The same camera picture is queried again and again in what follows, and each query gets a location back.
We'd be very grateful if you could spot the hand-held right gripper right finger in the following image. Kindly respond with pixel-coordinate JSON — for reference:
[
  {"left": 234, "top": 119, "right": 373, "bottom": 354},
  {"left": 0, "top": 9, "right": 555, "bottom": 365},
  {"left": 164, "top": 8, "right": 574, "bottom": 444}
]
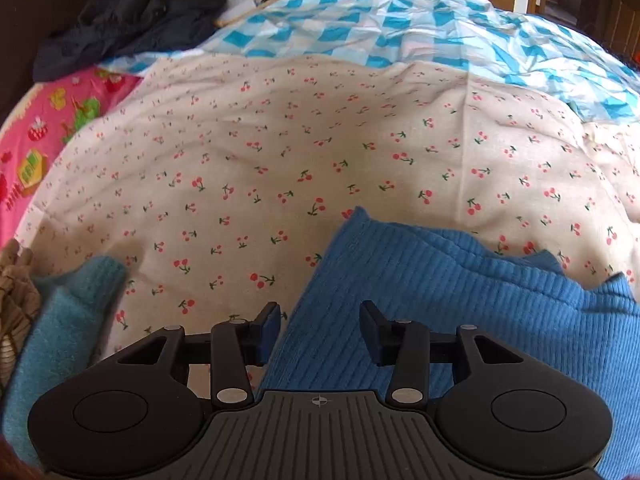
[{"left": 360, "top": 300, "right": 523, "bottom": 406}]

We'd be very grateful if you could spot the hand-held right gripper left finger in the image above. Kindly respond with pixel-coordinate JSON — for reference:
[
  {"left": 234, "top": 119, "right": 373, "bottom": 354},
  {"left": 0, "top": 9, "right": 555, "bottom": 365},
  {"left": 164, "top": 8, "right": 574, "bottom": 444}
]
[{"left": 117, "top": 301, "right": 281, "bottom": 408}]

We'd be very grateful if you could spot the blue knit sweater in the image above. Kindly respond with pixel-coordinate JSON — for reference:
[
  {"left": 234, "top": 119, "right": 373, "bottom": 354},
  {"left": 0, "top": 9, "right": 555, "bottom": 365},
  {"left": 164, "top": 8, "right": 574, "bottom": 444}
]
[{"left": 257, "top": 206, "right": 640, "bottom": 480}]

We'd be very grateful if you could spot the cherry print blanket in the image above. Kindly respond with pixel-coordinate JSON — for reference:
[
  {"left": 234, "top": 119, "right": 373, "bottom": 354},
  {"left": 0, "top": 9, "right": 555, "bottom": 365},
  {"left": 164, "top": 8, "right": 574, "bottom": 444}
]
[{"left": 15, "top": 52, "right": 640, "bottom": 396}]

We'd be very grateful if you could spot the teal fuzzy garment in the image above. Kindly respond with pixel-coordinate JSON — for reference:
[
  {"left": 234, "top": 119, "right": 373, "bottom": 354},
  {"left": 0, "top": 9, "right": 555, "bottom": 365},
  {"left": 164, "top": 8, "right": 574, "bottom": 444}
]
[{"left": 0, "top": 255, "right": 128, "bottom": 466}]

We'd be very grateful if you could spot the brown tasselled cloth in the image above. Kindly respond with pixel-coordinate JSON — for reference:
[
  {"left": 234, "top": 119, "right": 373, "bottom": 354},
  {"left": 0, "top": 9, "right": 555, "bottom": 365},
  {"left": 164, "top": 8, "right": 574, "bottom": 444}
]
[{"left": 0, "top": 240, "right": 43, "bottom": 386}]

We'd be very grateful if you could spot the pink printed bed sheet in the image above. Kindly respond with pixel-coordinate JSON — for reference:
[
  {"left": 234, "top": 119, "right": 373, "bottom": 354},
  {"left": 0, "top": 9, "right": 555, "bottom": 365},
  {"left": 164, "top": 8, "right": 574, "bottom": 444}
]
[{"left": 0, "top": 67, "right": 143, "bottom": 241}]

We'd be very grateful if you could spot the blue checked quilt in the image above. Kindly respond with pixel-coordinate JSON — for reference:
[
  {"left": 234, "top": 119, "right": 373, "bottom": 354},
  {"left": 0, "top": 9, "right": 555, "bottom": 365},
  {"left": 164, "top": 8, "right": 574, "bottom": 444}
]
[{"left": 100, "top": 0, "right": 640, "bottom": 126}]

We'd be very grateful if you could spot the dark jacket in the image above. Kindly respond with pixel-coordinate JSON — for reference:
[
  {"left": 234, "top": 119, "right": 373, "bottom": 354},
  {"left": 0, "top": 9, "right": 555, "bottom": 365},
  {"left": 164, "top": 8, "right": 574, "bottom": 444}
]
[{"left": 32, "top": 0, "right": 228, "bottom": 83}]

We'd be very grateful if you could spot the brown wooden door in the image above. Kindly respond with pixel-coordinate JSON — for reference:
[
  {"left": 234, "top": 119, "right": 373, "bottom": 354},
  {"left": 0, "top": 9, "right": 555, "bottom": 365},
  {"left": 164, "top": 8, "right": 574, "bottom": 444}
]
[{"left": 580, "top": 0, "right": 640, "bottom": 61}]

